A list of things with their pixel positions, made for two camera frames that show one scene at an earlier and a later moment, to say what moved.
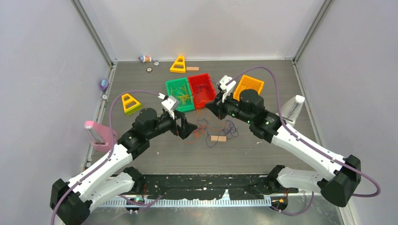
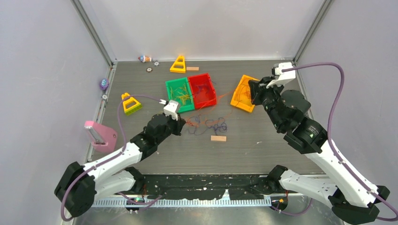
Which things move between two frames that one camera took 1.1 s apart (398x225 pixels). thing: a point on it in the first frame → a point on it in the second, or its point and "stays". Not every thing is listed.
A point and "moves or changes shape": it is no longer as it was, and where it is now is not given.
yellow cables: (184, 94) stays
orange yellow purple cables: (213, 132) moves or changes shape
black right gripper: (218, 106) → (258, 88)
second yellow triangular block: (179, 66) stays
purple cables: (202, 89) stays
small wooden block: (221, 138) stays
